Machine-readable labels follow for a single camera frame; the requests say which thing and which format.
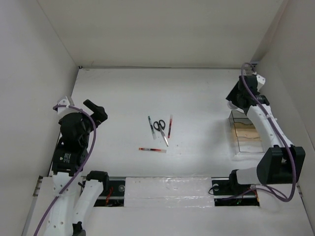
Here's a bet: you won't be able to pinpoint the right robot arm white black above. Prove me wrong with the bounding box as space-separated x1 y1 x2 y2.
226 75 306 194

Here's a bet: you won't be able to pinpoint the orange red pen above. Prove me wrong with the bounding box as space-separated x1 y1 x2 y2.
138 147 167 153

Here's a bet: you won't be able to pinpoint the green pen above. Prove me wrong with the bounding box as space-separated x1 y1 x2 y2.
148 116 157 140

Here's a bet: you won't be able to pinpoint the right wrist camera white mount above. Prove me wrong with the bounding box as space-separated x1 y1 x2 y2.
256 73 266 92

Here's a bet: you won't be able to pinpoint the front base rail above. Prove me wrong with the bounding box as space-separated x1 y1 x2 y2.
94 177 260 208

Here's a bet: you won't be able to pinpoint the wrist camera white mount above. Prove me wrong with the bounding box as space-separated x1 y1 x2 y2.
57 96 74 118
256 73 266 92

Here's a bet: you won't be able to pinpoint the grey transparent container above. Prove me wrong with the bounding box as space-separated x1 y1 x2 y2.
228 110 252 126

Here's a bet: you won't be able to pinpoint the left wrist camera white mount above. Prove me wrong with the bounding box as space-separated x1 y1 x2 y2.
57 96 74 118

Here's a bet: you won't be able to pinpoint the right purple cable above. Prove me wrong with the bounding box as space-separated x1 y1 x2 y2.
240 62 296 203

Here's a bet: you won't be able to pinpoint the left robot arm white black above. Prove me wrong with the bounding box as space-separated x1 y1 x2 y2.
34 98 110 236

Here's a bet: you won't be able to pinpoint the black handled scissors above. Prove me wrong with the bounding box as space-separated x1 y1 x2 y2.
153 119 169 147

